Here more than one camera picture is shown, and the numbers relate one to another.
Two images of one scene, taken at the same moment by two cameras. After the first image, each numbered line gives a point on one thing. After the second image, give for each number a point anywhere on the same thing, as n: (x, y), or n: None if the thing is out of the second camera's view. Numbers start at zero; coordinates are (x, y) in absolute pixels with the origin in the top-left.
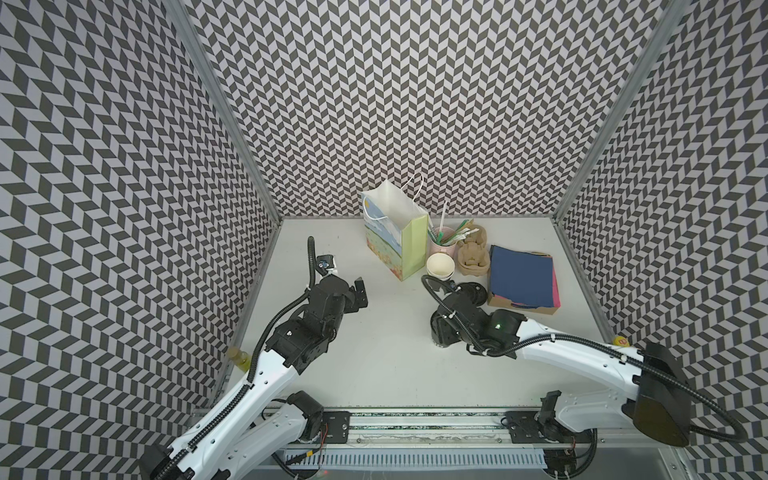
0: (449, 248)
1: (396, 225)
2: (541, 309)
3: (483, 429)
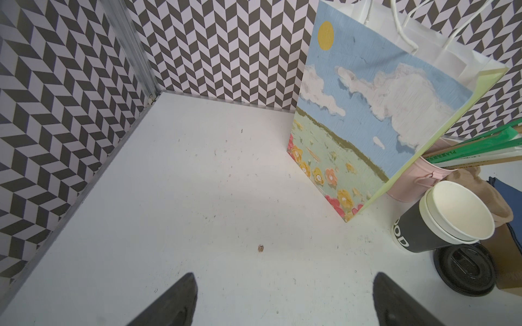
0: (416, 180)
1: (370, 105)
2: (507, 257)
3: None
